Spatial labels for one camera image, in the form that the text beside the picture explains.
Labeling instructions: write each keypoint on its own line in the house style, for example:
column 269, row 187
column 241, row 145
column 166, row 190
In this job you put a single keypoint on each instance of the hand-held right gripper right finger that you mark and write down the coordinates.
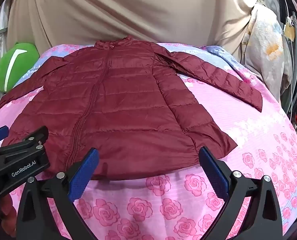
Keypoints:
column 215, row 172

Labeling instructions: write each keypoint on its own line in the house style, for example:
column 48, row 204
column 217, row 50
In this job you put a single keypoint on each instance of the pink floral bedsheet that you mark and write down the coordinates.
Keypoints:
column 163, row 205

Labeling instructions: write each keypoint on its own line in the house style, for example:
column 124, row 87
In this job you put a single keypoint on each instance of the beige cloth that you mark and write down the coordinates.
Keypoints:
column 138, row 10

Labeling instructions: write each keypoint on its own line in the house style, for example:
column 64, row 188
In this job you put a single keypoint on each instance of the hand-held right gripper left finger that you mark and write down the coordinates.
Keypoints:
column 86, row 172

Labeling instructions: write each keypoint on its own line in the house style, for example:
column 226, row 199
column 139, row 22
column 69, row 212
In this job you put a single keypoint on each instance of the person's left hand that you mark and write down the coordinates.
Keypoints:
column 8, row 215

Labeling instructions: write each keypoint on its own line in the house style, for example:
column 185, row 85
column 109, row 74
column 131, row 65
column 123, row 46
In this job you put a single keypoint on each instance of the green plush pillow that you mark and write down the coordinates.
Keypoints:
column 26, row 65

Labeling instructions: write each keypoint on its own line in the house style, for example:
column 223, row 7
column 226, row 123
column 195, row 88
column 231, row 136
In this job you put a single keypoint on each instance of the yellow tag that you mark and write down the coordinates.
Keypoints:
column 289, row 32

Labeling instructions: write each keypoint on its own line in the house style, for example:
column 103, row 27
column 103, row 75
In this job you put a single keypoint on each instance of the maroon puffer jacket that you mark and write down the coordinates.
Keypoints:
column 128, row 105

